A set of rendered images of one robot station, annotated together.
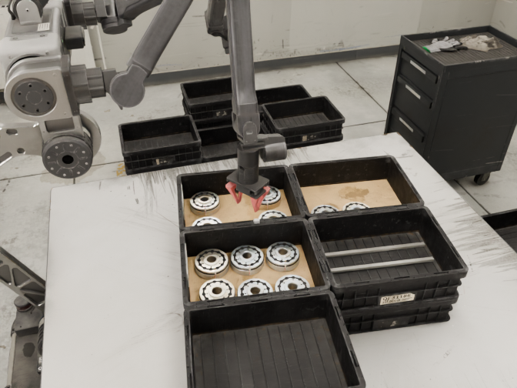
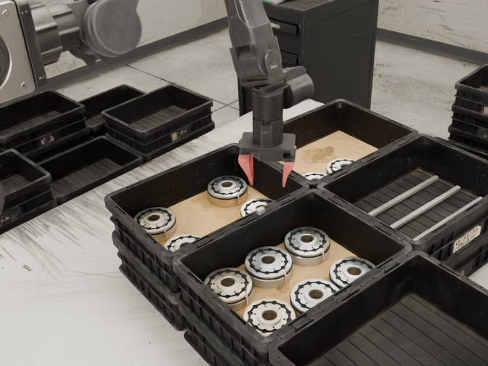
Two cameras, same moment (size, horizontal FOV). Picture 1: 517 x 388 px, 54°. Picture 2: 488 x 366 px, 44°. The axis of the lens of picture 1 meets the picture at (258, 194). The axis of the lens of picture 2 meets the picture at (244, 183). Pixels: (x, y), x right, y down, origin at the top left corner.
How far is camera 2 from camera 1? 65 cm
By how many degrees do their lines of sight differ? 23
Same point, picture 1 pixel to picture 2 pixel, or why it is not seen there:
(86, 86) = (55, 29)
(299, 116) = (149, 117)
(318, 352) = (440, 332)
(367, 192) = (332, 148)
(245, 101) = (257, 22)
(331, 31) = not seen: hidden behind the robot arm
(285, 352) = (407, 351)
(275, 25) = not seen: hidden behind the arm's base
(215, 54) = not seen: outside the picture
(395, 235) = (400, 180)
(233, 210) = (196, 220)
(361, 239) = (371, 197)
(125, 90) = (115, 25)
